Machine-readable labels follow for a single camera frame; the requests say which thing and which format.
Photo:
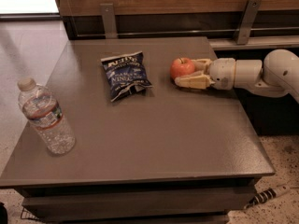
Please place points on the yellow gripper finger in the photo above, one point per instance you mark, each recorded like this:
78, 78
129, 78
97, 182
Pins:
197, 80
202, 64

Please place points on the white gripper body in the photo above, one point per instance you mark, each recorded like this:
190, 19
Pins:
221, 73

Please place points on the red apple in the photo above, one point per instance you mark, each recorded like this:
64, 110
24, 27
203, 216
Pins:
181, 67

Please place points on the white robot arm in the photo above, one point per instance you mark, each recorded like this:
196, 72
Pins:
276, 76

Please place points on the clear plastic water bottle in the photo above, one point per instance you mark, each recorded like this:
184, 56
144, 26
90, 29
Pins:
42, 110

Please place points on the blue chip bag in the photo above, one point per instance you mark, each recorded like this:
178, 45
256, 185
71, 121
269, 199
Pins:
125, 74

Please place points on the black white striped tool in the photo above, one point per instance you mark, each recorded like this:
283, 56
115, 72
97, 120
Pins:
267, 195

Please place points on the grey table drawer front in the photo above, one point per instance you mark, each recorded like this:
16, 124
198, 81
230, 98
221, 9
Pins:
138, 203

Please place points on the horizontal metal rail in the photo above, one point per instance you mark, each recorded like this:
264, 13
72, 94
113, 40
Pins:
215, 34

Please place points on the right metal bracket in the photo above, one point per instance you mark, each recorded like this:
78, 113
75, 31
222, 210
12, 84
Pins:
242, 33

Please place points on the metal bracket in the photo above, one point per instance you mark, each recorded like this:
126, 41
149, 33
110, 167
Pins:
109, 20
242, 33

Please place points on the left metal bracket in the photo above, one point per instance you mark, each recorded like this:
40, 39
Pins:
109, 20

